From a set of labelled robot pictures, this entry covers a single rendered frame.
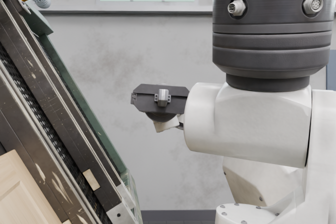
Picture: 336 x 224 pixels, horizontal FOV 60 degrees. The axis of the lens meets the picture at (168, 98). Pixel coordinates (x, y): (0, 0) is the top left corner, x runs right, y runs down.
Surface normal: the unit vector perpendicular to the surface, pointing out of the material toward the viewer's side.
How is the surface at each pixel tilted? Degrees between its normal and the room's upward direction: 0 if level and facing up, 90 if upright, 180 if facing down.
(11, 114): 90
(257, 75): 150
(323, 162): 84
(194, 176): 90
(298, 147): 110
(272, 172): 82
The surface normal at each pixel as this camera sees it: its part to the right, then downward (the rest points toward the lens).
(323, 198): -0.38, -0.10
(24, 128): 0.17, 0.00
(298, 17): 0.10, 0.27
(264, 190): -0.81, -0.14
